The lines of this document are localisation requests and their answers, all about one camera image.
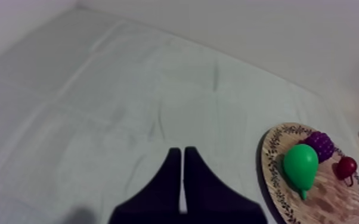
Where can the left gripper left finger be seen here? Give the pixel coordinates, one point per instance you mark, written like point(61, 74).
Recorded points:
point(159, 194)

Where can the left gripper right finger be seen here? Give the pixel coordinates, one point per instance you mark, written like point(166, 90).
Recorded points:
point(210, 197)

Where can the round wooden board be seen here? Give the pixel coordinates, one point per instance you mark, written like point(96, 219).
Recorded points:
point(329, 200)

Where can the green toy pear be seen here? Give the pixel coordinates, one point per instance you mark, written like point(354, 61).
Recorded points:
point(301, 167)

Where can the purple toy grapes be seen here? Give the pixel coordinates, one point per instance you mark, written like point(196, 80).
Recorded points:
point(322, 144)

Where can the small red fruit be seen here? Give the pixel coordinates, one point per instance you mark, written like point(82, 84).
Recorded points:
point(346, 167)

